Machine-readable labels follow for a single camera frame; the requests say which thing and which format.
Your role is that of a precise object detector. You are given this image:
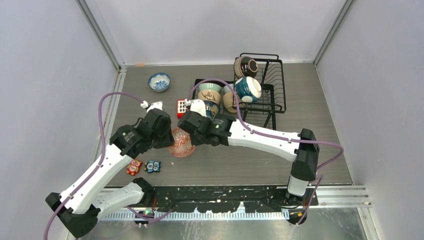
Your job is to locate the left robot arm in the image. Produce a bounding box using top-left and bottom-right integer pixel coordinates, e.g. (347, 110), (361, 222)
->
(45, 108), (174, 238)

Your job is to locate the red owl toy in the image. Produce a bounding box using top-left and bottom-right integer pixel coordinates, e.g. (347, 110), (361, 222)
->
(126, 159), (143, 176)

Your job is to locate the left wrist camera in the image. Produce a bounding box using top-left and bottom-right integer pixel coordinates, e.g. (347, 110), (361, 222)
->
(140, 101), (163, 113)

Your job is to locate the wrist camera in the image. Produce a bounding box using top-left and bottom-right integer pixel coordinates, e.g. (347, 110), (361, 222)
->
(184, 99), (207, 117)
(140, 101), (163, 113)

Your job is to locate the teal white dotted bowl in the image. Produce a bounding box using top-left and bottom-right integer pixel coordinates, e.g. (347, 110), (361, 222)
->
(234, 76), (262, 103)

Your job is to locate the dark blue glazed bowl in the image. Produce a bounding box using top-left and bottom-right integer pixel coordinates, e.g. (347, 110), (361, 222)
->
(203, 100), (221, 120)

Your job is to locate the black wire dish rack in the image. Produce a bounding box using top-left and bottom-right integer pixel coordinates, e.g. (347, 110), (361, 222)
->
(190, 52), (287, 130)

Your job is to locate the light teal ribbed bowl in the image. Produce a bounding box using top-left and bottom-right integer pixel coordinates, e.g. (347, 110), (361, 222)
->
(223, 84), (234, 94)

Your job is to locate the white blue floral bowl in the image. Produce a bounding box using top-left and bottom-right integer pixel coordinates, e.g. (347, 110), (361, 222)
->
(148, 72), (171, 93)

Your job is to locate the blue owl toy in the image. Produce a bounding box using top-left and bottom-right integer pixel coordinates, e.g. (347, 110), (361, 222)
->
(143, 160), (161, 174)

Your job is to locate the beige bowl with bird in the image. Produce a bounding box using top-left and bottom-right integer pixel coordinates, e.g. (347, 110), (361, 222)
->
(197, 89), (221, 105)

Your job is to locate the beige plain bowl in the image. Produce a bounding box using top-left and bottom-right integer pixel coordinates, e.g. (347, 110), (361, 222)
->
(222, 92), (238, 113)

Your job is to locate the blue zigzag pattern bowl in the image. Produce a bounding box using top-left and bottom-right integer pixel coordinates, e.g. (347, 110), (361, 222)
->
(168, 127), (196, 158)

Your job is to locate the brown striped bowl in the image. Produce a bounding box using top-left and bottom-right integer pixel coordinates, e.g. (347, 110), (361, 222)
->
(233, 56), (259, 79)

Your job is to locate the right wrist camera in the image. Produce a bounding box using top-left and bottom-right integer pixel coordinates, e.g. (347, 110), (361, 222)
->
(184, 99), (207, 117)

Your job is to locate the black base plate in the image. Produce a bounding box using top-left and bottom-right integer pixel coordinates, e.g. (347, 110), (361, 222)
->
(137, 185), (319, 213)

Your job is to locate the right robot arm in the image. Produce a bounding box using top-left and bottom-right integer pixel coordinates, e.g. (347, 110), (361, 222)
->
(177, 111), (320, 205)

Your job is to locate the red white toy block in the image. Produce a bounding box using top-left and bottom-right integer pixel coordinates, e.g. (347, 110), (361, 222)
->
(176, 99), (187, 119)

